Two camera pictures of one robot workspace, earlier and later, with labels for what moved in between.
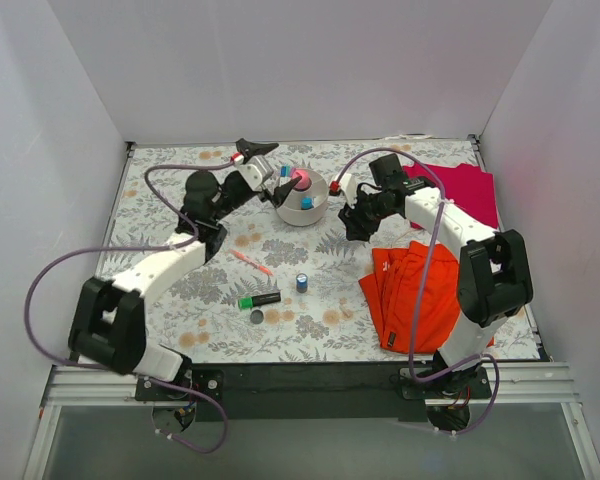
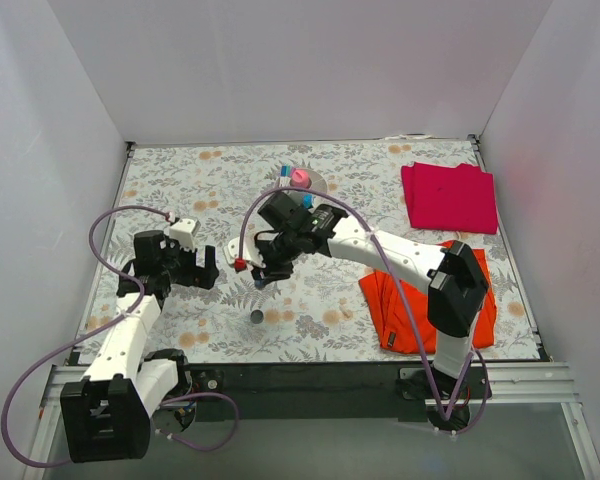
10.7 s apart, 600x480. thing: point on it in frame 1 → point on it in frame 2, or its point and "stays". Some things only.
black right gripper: (357, 216) → (268, 258)
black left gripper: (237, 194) → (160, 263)
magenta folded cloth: (466, 186) stays
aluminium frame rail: (510, 384) stays
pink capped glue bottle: (305, 182) stays
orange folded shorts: (395, 291) stays
